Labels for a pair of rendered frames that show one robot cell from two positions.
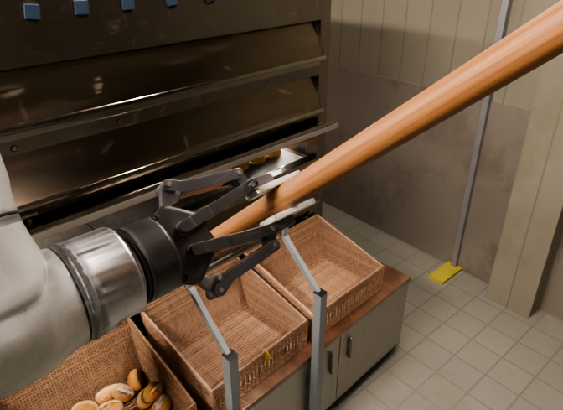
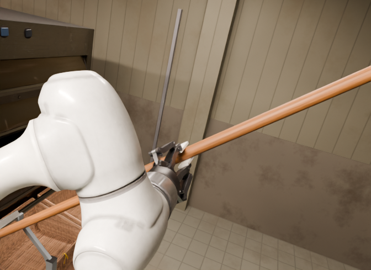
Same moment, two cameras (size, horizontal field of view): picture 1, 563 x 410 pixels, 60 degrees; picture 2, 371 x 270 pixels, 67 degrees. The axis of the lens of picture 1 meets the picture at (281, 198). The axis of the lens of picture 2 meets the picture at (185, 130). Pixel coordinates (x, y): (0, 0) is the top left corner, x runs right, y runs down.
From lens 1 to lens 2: 0.39 m
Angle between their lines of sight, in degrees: 33
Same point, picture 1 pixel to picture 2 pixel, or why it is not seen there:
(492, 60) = (298, 104)
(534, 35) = (312, 98)
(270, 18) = (61, 51)
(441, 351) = not seen: hidden behind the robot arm
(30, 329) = (164, 220)
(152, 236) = (171, 174)
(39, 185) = not seen: outside the picture
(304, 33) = (78, 62)
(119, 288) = (174, 198)
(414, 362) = not seen: hidden behind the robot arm
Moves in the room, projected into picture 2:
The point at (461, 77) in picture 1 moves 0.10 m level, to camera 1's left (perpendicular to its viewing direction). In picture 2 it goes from (286, 109) to (253, 106)
